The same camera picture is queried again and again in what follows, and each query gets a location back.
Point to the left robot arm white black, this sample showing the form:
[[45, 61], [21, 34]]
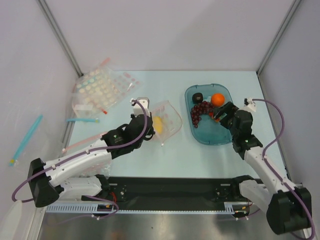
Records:
[[60, 178]]

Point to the white slotted cable duct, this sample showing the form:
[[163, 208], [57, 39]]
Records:
[[220, 208]]

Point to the zip bag blue zipper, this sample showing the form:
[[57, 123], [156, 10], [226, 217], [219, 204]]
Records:
[[82, 120]]

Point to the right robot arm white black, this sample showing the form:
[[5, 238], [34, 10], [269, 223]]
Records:
[[288, 208]]

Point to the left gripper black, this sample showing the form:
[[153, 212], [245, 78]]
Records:
[[150, 131]]

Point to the zip bag pastel dots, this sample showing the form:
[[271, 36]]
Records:
[[94, 92]]

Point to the clear zip bag red dots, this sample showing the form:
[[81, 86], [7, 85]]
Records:
[[172, 121]]

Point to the clear bag teal zipper wall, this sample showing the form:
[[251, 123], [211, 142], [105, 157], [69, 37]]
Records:
[[34, 143]]

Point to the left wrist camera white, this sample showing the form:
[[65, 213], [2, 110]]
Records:
[[140, 105]]

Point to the zip bag red dots back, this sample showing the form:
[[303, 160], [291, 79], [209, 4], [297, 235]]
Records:
[[125, 84]]

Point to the aluminium frame post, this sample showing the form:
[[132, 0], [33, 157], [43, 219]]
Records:
[[279, 35], [53, 24]]

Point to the orange fruit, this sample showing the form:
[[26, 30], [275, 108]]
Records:
[[217, 99]]

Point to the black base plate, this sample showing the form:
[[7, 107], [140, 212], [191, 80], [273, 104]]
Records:
[[182, 191]]

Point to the right aluminium frame post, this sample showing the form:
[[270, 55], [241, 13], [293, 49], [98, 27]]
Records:
[[279, 35]]

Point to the left aluminium frame post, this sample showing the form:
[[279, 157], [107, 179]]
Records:
[[53, 24]]

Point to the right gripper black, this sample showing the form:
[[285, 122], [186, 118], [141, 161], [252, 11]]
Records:
[[227, 114]]

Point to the teal transparent plastic tray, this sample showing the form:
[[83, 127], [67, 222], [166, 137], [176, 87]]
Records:
[[203, 127]]

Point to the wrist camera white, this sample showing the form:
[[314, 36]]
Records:
[[249, 105], [140, 105]]

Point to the dark brown round fruit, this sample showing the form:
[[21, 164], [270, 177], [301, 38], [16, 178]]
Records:
[[197, 98]]

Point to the purple grape bunch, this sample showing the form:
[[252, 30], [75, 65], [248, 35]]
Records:
[[199, 110]]

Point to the yellow mango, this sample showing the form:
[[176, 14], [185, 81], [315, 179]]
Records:
[[158, 124]]

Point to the red cherries with green leaves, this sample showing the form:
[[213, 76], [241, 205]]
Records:
[[211, 114]]

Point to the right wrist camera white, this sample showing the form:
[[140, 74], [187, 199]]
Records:
[[249, 105]]

